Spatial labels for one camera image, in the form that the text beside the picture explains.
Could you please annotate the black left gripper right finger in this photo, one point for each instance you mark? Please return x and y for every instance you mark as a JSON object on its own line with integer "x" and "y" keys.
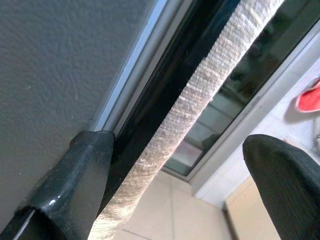
{"x": 287, "y": 190}

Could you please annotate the red slipper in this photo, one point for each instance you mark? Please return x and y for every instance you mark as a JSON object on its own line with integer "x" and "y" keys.
{"x": 310, "y": 100}

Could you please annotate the beige towel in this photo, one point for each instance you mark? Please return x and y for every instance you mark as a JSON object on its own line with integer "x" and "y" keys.
{"x": 200, "y": 87}

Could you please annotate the glass sliding door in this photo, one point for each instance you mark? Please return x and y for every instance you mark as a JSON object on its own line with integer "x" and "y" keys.
{"x": 225, "y": 105}

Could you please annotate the grey steel fridge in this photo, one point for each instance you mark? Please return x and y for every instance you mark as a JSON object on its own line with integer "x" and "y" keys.
{"x": 50, "y": 62}

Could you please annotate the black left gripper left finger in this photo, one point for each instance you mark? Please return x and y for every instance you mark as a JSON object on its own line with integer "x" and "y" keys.
{"x": 62, "y": 190}

